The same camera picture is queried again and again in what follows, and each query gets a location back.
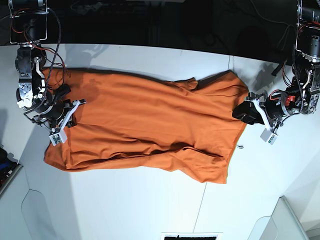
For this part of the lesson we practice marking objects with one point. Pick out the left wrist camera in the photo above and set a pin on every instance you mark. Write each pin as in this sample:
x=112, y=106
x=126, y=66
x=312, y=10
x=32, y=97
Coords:
x=269, y=135

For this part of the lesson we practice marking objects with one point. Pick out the orange t-shirt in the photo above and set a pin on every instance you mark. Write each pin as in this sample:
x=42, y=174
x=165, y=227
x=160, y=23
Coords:
x=131, y=121

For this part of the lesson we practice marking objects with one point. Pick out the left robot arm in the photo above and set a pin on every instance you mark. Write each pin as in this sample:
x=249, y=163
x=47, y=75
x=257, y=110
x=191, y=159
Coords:
x=302, y=93

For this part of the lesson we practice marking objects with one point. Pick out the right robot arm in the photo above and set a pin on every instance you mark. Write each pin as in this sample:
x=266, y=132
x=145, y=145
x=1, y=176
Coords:
x=34, y=64

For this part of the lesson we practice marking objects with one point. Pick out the white panel right corner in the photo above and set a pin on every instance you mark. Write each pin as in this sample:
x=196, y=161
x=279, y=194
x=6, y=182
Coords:
x=282, y=224

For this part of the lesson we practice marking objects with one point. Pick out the black white marker card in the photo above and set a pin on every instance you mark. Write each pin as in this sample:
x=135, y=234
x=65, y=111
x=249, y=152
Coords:
x=191, y=236

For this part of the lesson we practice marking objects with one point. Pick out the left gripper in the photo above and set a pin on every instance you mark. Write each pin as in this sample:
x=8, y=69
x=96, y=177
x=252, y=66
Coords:
x=277, y=106

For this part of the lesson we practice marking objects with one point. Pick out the grey bin left edge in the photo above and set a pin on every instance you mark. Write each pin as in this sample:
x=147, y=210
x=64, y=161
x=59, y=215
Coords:
x=9, y=168

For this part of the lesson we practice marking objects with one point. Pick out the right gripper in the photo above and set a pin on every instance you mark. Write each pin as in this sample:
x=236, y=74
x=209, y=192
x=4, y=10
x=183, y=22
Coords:
x=55, y=114

